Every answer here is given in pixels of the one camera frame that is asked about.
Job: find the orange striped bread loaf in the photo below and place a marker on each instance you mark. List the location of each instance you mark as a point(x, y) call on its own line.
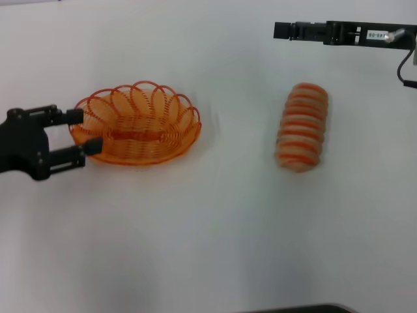
point(303, 130)

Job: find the silver connector beside gripper label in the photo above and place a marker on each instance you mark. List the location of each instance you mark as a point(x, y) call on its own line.
point(392, 35)

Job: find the black curved panel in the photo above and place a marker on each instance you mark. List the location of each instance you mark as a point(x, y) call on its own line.
point(299, 308)

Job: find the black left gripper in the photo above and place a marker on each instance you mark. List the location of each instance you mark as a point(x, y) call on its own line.
point(23, 143)

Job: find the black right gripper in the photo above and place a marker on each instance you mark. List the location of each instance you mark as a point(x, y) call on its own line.
point(335, 32)

